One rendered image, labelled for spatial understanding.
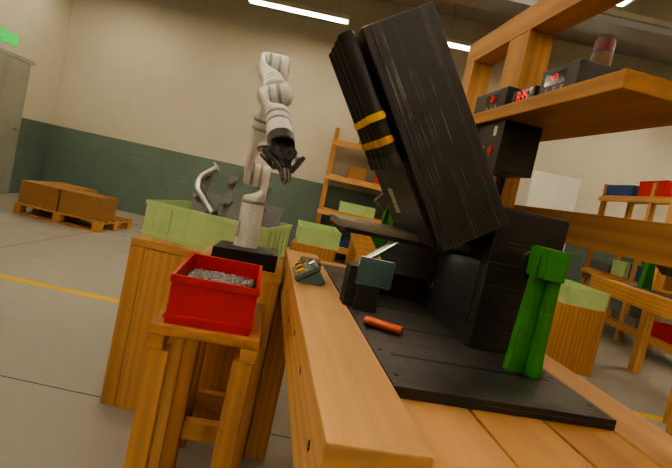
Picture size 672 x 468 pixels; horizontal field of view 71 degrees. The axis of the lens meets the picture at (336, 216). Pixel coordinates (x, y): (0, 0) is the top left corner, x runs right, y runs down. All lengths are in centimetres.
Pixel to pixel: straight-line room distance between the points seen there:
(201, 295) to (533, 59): 129
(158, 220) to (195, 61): 693
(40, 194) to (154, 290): 504
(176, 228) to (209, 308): 117
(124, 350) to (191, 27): 748
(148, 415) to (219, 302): 31
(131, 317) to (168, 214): 50
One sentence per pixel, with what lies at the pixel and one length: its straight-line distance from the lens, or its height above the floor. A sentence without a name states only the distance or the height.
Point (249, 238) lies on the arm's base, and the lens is 185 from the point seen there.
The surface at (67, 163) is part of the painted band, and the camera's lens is 978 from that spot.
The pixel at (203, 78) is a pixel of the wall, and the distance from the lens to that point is 903.
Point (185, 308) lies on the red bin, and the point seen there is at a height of 84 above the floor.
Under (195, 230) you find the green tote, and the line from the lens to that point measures 228.
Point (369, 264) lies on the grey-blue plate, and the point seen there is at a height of 102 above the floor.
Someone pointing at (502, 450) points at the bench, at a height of 88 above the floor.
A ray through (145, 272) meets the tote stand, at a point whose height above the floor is 64.
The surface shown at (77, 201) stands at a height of 34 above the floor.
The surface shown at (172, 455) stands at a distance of 204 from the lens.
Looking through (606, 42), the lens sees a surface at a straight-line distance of 147.
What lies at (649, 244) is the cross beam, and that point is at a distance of 122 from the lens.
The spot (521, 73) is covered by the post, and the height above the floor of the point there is 170.
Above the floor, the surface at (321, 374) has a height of 90.
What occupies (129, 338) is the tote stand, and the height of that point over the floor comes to 33.
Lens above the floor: 120
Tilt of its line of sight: 3 degrees down
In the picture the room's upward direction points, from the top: 12 degrees clockwise
